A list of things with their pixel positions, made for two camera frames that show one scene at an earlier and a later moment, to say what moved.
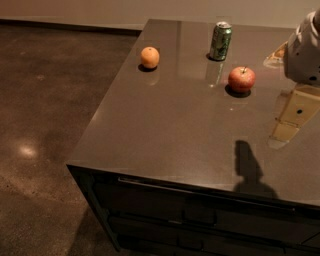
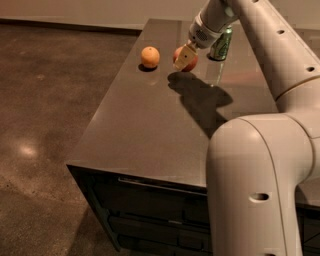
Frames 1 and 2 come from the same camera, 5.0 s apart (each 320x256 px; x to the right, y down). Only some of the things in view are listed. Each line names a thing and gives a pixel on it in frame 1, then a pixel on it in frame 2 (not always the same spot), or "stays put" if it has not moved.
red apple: x=241 y=79 → x=189 y=66
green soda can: x=221 y=38 stays put
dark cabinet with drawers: x=149 y=216 stays put
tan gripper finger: x=301 y=103 → x=185 y=56
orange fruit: x=150 y=57 stays put
